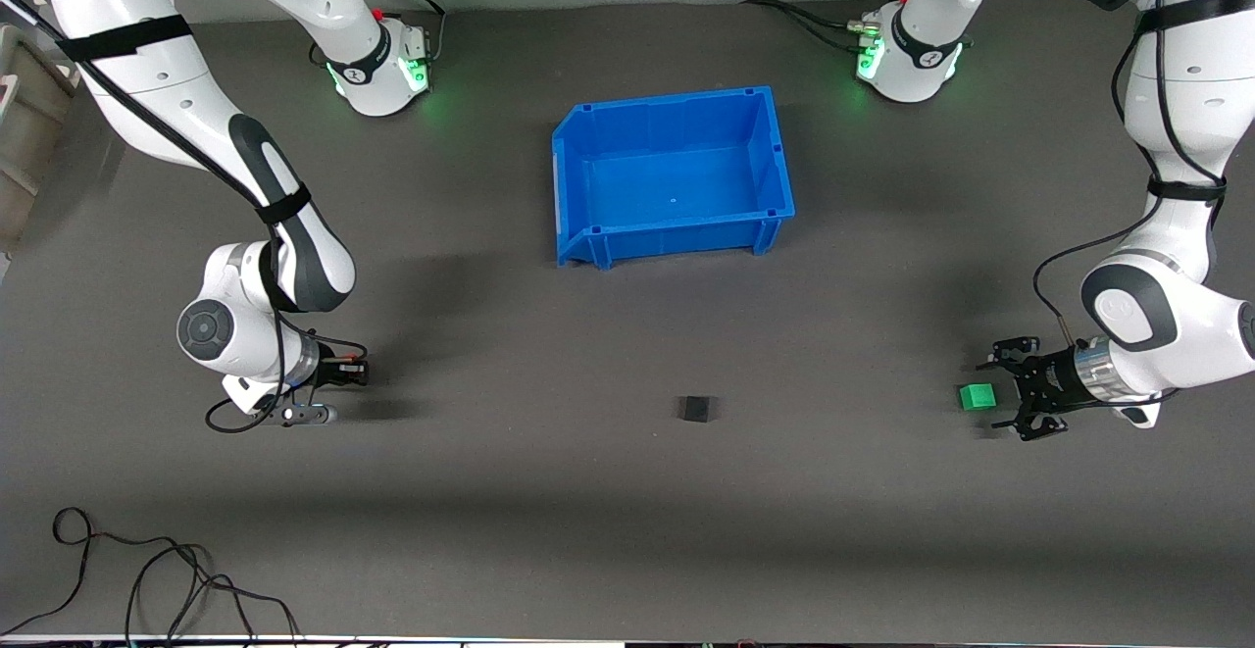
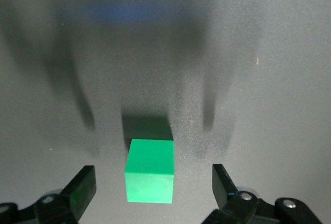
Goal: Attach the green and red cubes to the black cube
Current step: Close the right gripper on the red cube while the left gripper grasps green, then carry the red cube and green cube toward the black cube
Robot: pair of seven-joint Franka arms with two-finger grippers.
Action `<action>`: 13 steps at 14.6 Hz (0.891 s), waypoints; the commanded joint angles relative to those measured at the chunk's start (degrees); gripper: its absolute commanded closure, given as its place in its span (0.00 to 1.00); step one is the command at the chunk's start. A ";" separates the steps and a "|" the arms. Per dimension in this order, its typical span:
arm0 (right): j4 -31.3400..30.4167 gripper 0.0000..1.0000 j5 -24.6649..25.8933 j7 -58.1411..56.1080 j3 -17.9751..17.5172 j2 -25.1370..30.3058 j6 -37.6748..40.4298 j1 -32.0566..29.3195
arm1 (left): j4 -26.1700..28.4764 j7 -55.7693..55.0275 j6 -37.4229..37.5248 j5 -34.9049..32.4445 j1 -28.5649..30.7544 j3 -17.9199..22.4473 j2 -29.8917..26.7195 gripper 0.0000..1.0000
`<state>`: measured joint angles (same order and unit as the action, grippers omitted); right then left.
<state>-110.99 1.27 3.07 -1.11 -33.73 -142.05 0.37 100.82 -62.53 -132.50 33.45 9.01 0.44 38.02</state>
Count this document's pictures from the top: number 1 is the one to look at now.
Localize blue plastic storage bin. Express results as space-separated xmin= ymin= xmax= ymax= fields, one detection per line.
xmin=552 ymin=86 xmax=796 ymax=270

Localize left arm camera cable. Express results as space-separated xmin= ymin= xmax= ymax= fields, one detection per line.
xmin=1032 ymin=0 xmax=1229 ymax=410

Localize loose thin black cable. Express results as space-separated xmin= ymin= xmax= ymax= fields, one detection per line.
xmin=0 ymin=508 xmax=301 ymax=648

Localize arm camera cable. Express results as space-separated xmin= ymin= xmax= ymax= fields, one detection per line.
xmin=1032 ymin=0 xmax=1229 ymax=410
xmin=0 ymin=0 xmax=370 ymax=434

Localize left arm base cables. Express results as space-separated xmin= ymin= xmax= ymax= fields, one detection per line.
xmin=740 ymin=0 xmax=918 ymax=56

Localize beige plastic crate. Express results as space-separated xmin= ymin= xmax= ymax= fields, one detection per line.
xmin=0 ymin=25 xmax=81 ymax=249

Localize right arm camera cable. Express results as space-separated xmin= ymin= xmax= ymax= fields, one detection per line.
xmin=0 ymin=0 xmax=370 ymax=434

